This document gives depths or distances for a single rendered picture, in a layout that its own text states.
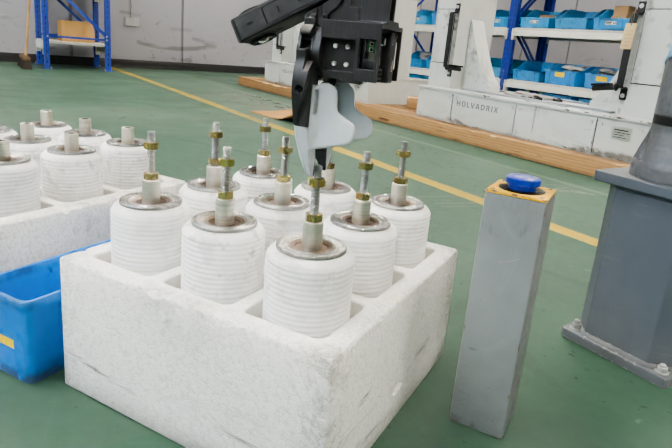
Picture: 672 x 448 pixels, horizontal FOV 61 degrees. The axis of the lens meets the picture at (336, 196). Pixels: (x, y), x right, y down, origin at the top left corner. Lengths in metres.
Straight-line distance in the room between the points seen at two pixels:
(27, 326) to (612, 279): 0.87
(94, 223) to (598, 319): 0.85
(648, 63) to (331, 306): 2.31
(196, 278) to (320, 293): 0.15
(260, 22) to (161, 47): 6.50
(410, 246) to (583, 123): 2.09
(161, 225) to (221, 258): 0.11
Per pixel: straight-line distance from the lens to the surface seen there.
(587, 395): 0.95
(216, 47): 7.29
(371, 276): 0.69
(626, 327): 1.05
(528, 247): 0.69
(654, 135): 1.02
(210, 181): 0.82
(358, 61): 0.54
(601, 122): 2.76
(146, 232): 0.71
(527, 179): 0.69
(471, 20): 3.52
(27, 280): 0.93
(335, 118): 0.54
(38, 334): 0.84
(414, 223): 0.78
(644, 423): 0.93
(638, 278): 1.02
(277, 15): 0.58
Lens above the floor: 0.46
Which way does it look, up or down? 15 degrees down
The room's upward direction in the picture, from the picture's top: 5 degrees clockwise
